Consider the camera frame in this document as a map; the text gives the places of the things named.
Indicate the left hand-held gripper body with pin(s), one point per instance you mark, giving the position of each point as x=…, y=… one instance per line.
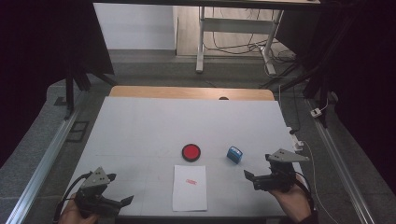
x=93, y=200

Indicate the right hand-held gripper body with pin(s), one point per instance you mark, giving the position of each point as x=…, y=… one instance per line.
x=280, y=179

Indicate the round red ink pad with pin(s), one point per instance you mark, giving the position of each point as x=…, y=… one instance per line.
x=191, y=152

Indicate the white table mat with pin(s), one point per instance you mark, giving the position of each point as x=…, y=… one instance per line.
x=155, y=130

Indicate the black metal stand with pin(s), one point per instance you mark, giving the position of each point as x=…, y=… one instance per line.
x=69, y=93

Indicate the small black floor bracket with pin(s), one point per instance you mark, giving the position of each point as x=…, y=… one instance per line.
x=59, y=102

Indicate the person's left hand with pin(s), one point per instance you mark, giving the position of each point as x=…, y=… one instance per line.
x=70, y=214

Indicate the black curtain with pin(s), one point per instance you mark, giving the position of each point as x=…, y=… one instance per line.
x=31, y=62
x=367, y=77

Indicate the small white power strip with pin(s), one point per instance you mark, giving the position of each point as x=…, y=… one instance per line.
x=316, y=112

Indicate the white paper sheet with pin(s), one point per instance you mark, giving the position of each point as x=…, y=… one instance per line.
x=189, y=196

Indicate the person's right hand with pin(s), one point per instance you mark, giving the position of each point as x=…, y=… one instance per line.
x=295, y=202

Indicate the aluminium rail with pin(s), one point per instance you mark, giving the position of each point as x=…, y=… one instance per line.
x=42, y=171
x=341, y=174

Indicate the long white power strip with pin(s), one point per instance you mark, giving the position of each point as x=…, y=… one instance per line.
x=296, y=142

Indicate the black rectangular floor frame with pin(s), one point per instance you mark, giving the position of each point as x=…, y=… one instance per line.
x=72, y=139

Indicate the blue stamp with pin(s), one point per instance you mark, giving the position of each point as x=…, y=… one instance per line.
x=234, y=154

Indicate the white-legged desk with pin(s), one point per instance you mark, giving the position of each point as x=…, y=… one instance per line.
x=236, y=25

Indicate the dark round table grommet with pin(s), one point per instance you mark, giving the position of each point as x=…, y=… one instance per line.
x=223, y=98

